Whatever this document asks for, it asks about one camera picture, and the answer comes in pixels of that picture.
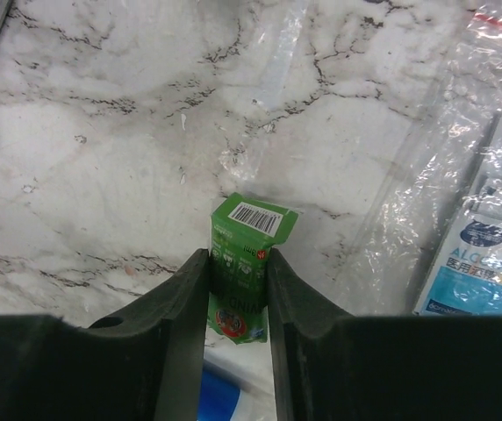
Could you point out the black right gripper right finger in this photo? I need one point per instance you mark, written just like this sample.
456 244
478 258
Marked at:
331 365

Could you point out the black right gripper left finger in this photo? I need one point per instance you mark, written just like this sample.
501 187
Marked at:
142 362

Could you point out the small green box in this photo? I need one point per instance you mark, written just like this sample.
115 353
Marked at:
243 232

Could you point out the blue alcohol pad bag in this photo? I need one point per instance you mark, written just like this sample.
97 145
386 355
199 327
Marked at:
432 243

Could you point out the white blue tube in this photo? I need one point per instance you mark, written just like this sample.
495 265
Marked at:
222 400

